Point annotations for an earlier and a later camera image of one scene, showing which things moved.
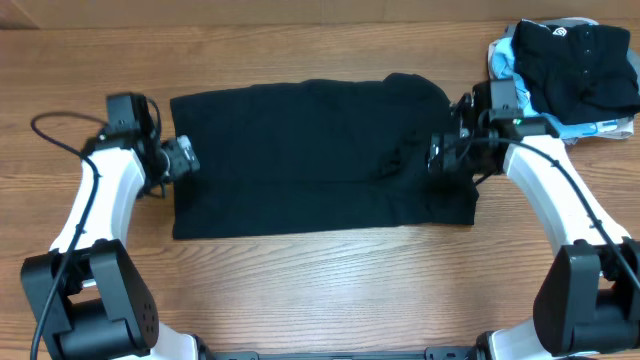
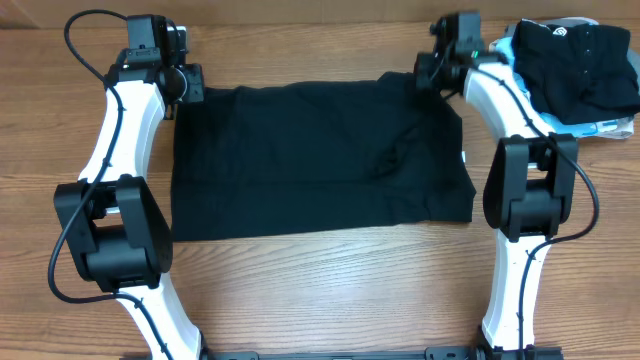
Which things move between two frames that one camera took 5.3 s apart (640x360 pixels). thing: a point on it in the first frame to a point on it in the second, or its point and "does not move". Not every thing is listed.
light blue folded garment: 503,66 does not move
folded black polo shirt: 577,73 does not move
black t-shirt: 315,154 does not move
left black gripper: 175,151 to 196,89
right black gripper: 441,152 to 421,78
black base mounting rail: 438,353 does not move
